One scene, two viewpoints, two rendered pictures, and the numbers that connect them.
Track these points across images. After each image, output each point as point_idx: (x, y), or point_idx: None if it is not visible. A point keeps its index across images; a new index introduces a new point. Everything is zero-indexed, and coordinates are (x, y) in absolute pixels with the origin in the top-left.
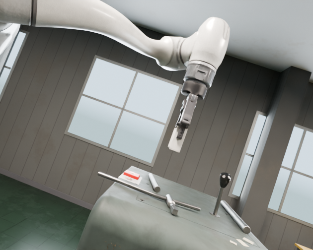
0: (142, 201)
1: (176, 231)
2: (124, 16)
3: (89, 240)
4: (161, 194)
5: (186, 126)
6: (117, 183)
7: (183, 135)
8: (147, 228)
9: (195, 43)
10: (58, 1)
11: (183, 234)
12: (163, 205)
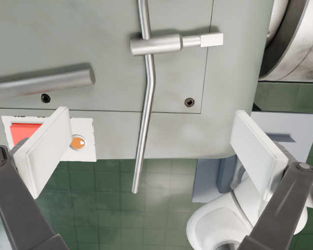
0: (198, 101)
1: (261, 32)
2: None
3: None
4: (97, 61)
5: None
6: (145, 154)
7: (287, 151)
8: (257, 78)
9: None
10: None
11: (265, 18)
12: (174, 58)
